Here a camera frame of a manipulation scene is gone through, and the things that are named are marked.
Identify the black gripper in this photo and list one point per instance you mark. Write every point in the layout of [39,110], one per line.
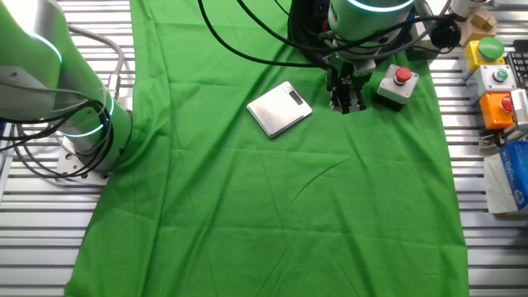
[346,72]

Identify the black steering wheel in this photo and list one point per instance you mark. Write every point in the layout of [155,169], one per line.
[299,29]

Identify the grey box red mushroom button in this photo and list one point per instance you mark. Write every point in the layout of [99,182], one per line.
[389,90]

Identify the silver digital scale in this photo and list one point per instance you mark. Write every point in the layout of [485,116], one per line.
[274,111]

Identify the yellow box green mushroom button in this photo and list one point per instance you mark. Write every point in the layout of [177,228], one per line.
[472,55]

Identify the grey box green button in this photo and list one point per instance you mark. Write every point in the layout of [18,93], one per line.
[486,84]

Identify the orange box red button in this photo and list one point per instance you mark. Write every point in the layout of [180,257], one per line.
[491,112]

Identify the white cup maroon band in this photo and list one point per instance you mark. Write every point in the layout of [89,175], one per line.
[460,9]

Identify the green cloth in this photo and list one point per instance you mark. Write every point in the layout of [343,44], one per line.
[247,206]

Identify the wooden block puzzle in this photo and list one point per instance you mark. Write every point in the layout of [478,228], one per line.
[478,25]

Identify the black keyboard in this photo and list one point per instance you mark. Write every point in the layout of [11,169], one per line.
[519,62]

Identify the blue white tissue pack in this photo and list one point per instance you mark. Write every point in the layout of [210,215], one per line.
[515,173]

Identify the wrist camera with silver bracket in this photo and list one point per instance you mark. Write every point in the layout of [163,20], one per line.
[445,35]

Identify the silver ribbed camera module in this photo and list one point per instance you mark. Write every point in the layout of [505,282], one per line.
[520,108]

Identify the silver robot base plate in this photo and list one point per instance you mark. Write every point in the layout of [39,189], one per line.
[68,163]

